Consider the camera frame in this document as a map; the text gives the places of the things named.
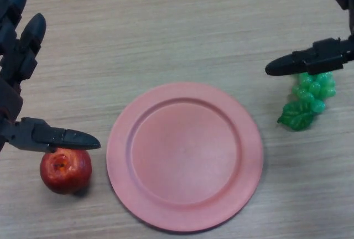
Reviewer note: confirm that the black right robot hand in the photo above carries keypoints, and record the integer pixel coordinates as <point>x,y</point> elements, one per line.
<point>323,59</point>

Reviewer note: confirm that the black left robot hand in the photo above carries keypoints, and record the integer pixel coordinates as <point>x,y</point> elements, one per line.
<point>25,62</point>

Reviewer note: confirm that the green grapes bunch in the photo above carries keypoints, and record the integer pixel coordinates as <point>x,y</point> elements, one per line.
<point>309,89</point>

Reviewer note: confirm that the pink round plate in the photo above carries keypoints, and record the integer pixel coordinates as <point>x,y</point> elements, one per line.
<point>184,156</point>

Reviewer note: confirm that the red apple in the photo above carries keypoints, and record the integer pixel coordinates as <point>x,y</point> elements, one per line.
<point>66,175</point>

